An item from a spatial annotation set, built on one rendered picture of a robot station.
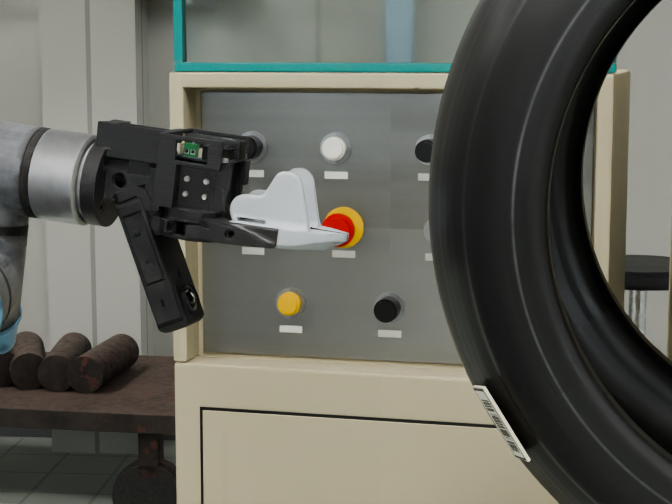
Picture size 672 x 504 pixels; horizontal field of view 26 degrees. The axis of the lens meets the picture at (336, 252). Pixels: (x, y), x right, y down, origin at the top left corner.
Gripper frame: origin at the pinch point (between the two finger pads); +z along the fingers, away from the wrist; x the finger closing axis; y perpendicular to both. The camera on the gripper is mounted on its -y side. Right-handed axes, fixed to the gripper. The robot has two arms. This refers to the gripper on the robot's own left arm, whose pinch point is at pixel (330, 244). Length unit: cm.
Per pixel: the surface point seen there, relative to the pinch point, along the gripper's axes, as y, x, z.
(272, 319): -22, 68, -22
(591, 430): -7.7, -12.6, 22.5
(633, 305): -53, 296, 19
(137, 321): -88, 319, -134
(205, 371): -29, 63, -29
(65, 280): -78, 315, -158
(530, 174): 9.0, -12.8, 16.0
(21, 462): -136, 301, -162
